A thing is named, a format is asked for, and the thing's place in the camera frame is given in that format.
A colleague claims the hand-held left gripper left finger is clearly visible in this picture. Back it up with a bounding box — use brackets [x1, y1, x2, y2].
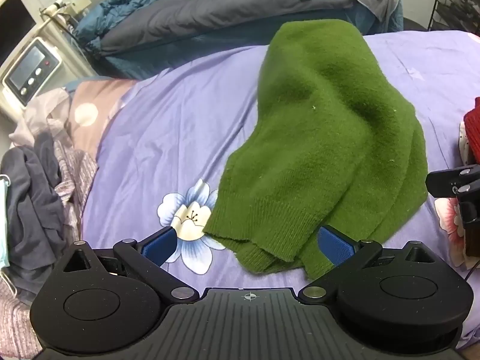
[62, 226, 199, 304]

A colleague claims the light lilac garment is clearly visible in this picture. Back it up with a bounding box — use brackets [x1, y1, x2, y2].
[9, 90, 72, 147]

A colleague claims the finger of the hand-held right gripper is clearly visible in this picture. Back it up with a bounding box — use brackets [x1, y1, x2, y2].
[425, 164, 480, 233]

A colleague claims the black wire rack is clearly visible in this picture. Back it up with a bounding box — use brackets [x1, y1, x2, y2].
[427, 0, 480, 36]

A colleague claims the red knit cloth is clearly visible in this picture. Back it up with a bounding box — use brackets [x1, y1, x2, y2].
[464, 97, 480, 166]

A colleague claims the pile of grey clothes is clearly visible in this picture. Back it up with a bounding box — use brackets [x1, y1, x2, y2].
[0, 142, 99, 360]

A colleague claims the white-framed dark monitor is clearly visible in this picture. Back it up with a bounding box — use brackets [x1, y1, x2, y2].
[0, 0, 38, 61]

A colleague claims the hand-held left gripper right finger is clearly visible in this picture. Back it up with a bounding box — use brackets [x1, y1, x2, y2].
[298, 225, 437, 304]

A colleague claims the white device with screen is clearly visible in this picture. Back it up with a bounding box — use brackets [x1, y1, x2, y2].
[2, 37, 64, 107]

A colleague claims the green knit sweater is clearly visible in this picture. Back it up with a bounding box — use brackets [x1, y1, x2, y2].
[202, 20, 429, 280]

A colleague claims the blue and grey duvet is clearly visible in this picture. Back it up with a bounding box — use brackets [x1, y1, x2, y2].
[73, 0, 404, 81]

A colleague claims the purple floral bed sheet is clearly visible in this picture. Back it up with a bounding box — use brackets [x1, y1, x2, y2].
[80, 30, 480, 349]

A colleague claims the pink patterned cloth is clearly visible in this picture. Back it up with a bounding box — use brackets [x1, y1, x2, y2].
[65, 79, 137, 158]

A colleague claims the dark grey garment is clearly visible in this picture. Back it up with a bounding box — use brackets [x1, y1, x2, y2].
[0, 135, 70, 271]

